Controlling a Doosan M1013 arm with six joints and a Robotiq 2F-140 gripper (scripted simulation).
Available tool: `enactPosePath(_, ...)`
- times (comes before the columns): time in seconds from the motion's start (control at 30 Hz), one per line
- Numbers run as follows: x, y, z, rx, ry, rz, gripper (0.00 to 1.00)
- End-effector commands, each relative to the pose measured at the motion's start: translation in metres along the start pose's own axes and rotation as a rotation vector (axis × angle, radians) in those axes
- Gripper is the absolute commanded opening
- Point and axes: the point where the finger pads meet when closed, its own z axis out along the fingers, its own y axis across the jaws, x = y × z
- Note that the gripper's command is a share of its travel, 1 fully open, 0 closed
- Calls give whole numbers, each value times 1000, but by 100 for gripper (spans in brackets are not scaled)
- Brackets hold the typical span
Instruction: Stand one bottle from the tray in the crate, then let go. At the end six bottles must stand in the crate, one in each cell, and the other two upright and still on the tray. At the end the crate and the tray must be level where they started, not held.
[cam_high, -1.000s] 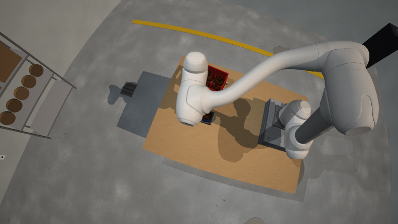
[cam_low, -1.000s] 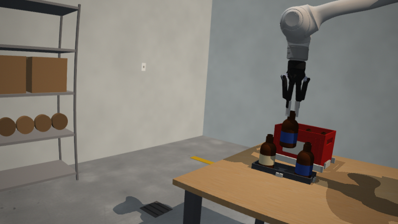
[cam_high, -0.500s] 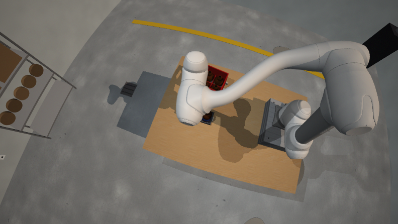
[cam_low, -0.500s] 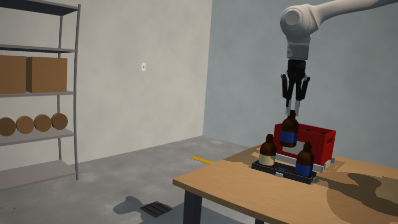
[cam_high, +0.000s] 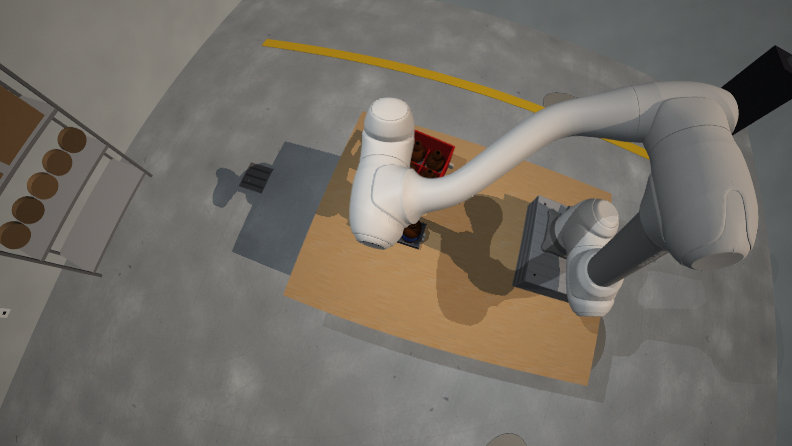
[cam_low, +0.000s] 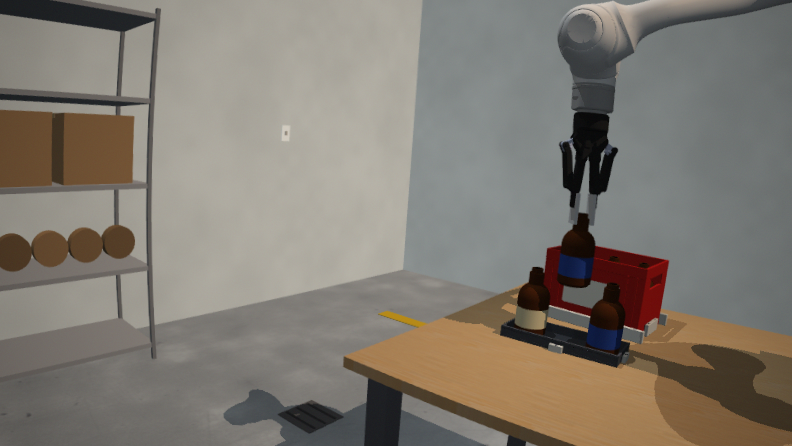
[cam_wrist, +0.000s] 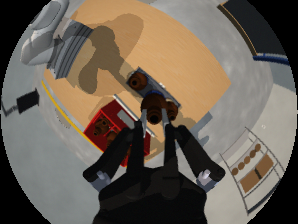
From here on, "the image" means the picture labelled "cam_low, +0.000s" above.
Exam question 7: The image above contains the red crate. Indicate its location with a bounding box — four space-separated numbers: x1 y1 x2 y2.
544 246 664 331

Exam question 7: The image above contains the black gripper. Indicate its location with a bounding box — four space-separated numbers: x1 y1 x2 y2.
559 112 618 226

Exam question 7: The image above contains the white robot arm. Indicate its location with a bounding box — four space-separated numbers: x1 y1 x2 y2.
557 0 792 115

